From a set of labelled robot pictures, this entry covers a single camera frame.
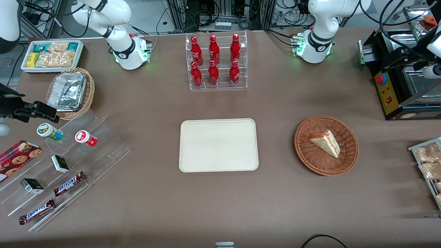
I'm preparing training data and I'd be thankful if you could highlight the light wicker basket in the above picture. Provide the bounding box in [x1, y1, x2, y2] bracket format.
[46, 68, 95, 121]

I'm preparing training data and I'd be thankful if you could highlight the triangular sandwich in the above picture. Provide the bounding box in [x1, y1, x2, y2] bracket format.
[309, 130, 341, 159]

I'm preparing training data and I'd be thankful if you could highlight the brown wicker basket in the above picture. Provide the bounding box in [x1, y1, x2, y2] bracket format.
[294, 115, 359, 176]

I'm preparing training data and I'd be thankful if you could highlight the red cookie box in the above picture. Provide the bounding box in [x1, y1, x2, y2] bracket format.
[0, 140, 43, 183]

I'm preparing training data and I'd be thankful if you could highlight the black cable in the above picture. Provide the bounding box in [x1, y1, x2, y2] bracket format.
[301, 234, 347, 248]

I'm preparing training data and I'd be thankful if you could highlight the small black box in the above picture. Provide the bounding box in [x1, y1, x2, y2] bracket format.
[20, 178, 44, 194]
[51, 155, 70, 173]

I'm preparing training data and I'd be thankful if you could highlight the tray of packaged snacks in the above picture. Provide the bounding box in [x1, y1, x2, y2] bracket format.
[408, 137, 441, 210]

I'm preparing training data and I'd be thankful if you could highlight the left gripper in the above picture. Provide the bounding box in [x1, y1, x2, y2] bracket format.
[382, 44, 432, 70]

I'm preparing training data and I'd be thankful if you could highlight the small clear cracker bag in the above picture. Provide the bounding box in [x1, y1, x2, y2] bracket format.
[48, 42, 70, 52]

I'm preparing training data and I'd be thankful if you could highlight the red soda bottle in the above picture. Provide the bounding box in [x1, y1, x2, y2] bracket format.
[229, 60, 240, 85]
[191, 62, 203, 87]
[209, 34, 220, 65]
[208, 60, 219, 86]
[230, 33, 241, 62]
[191, 36, 204, 66]

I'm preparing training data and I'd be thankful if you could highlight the black food warmer machine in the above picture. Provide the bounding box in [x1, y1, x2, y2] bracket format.
[358, 5, 441, 121]

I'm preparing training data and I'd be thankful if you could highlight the clear pastry bag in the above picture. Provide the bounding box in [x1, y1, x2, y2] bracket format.
[418, 161, 441, 180]
[414, 143, 441, 163]

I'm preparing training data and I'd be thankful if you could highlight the white snack bin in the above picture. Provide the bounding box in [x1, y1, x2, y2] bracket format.
[21, 40, 84, 74]

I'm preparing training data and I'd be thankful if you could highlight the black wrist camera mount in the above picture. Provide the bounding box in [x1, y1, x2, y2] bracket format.
[0, 83, 25, 118]

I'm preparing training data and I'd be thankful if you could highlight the clear acrylic stepped stand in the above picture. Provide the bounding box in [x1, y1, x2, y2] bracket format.
[0, 110, 132, 232]

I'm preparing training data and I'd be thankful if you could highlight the clear acrylic bottle rack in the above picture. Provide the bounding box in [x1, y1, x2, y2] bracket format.
[185, 30, 248, 91]

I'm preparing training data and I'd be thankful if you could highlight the steel pan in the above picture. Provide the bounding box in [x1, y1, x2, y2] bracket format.
[381, 30, 428, 47]
[402, 65, 441, 100]

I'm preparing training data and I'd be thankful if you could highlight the beige plastic tray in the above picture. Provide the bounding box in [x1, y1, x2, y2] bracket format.
[179, 118, 259, 173]

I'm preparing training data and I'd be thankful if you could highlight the green lid cup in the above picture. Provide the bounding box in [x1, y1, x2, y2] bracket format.
[37, 123, 64, 141]

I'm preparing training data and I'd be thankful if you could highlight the red lid cup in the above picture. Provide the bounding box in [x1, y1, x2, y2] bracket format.
[75, 130, 98, 147]

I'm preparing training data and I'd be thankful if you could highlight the Snickers bar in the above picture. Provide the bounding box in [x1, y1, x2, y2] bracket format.
[53, 171, 86, 197]
[19, 199, 56, 225]

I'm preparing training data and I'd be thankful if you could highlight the aluminium foil tray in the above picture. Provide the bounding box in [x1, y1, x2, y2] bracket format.
[47, 72, 87, 112]

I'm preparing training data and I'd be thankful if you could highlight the large clear cracker bag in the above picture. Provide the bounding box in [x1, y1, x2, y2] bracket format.
[36, 51, 76, 68]

